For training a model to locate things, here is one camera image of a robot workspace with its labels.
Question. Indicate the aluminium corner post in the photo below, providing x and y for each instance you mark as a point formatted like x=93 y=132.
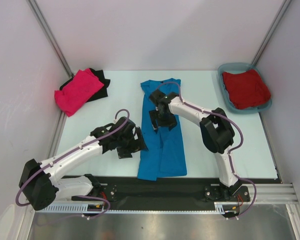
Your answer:
x=46 y=29
x=271 y=31

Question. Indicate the aluminium front frame rail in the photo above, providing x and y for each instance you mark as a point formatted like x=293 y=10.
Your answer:
x=275 y=192

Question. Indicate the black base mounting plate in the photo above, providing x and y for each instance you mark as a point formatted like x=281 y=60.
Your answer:
x=161 y=203

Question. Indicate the right aluminium corner post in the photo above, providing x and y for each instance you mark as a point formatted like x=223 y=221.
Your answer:
x=271 y=31

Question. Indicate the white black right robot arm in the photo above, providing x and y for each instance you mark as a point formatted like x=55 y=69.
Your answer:
x=216 y=131

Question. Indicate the grey slotted cable duct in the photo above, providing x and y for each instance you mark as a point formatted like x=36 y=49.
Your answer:
x=86 y=208

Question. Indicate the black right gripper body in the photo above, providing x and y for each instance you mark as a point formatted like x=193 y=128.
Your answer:
x=165 y=119

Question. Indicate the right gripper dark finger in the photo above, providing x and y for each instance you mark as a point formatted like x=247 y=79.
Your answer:
x=171 y=123
x=153 y=119

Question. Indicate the pink folded t shirt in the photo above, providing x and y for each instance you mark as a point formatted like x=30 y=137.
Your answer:
x=77 y=92

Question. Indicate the black folded t shirt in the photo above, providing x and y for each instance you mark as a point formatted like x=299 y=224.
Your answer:
x=103 y=92

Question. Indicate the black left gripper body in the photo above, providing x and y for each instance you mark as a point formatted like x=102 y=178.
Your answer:
x=129 y=142

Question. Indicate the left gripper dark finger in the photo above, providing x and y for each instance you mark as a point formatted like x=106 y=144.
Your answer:
x=123 y=153
x=141 y=144

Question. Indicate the red t shirt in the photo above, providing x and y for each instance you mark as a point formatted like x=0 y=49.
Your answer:
x=246 y=90

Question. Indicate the blue t shirt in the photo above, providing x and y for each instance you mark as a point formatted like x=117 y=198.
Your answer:
x=165 y=156

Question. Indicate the left aluminium corner post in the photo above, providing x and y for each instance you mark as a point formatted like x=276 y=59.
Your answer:
x=46 y=29

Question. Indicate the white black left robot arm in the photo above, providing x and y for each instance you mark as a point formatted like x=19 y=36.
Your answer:
x=44 y=182

